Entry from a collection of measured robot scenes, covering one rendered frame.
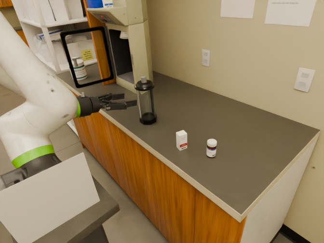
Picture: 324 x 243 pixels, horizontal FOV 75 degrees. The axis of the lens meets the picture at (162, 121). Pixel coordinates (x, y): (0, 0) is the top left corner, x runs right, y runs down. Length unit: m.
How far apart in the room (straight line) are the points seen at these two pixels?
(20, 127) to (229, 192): 0.75
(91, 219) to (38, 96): 0.44
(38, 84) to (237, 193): 0.76
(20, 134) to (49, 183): 0.19
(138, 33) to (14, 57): 0.89
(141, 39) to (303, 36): 0.90
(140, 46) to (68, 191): 1.04
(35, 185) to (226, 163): 0.71
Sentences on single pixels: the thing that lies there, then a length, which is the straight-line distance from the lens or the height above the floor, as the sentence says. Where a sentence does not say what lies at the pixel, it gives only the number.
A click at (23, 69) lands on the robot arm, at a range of 0.76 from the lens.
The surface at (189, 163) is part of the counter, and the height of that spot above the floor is 0.94.
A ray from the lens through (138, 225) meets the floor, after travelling 1.90.
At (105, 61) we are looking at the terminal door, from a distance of 1.74.
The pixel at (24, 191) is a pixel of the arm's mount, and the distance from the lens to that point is 0.73.
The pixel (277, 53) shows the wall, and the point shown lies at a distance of 1.32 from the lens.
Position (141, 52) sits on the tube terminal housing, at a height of 1.23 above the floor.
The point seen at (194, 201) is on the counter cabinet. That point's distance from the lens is 1.05.
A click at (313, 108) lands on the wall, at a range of 1.33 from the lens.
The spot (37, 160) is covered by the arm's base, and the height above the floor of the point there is 1.16.
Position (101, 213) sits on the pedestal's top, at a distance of 0.84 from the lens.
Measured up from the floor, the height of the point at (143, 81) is 1.19.
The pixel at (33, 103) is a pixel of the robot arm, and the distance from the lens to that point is 0.76.
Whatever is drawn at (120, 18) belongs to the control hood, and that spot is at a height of 1.46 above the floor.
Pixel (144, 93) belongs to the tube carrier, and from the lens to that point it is 1.12.
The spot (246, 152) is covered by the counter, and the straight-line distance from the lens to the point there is 1.05.
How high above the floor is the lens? 1.60
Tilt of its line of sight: 32 degrees down
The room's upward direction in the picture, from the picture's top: 4 degrees counter-clockwise
